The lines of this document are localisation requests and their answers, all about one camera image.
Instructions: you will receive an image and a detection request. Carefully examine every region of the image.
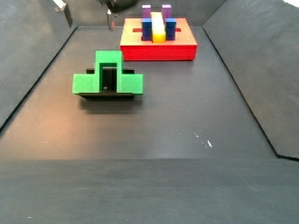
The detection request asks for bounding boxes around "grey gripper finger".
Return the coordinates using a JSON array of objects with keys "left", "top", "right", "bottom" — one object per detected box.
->
[
  {"left": 107, "top": 10, "right": 115, "bottom": 31},
  {"left": 52, "top": 0, "right": 72, "bottom": 26}
]

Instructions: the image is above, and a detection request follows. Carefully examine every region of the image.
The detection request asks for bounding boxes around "blue post right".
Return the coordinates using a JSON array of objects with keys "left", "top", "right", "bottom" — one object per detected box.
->
[{"left": 164, "top": 18, "right": 176, "bottom": 40}]

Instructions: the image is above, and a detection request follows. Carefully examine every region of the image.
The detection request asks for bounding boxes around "yellow arched bar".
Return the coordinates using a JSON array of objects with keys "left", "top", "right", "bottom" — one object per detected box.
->
[{"left": 151, "top": 12, "right": 165, "bottom": 43}]

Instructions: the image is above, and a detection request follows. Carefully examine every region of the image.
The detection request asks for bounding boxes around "green stepped block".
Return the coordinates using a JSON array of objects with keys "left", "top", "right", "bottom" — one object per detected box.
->
[{"left": 72, "top": 51, "right": 144, "bottom": 95}]

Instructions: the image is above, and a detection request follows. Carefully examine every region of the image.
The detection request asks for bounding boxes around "purple post right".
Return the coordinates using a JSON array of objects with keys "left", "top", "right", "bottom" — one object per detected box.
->
[{"left": 161, "top": 4, "right": 172, "bottom": 18}]

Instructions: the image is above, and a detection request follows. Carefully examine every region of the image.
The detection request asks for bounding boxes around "purple post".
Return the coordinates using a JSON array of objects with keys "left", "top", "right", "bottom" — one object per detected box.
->
[
  {"left": 141, "top": 4, "right": 152, "bottom": 18},
  {"left": 161, "top": 4, "right": 172, "bottom": 18}
]

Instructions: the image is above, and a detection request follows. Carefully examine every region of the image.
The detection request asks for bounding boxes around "purple post left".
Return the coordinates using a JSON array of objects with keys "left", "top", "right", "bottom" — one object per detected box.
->
[{"left": 141, "top": 4, "right": 152, "bottom": 18}]

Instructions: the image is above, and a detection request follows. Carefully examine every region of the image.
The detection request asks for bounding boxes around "red base board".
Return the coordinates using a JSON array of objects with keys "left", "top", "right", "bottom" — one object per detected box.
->
[{"left": 120, "top": 18, "right": 197, "bottom": 61}]

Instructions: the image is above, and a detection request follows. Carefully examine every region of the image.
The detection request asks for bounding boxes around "black angle fixture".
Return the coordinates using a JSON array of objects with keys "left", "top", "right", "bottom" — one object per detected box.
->
[{"left": 79, "top": 66, "right": 135, "bottom": 99}]

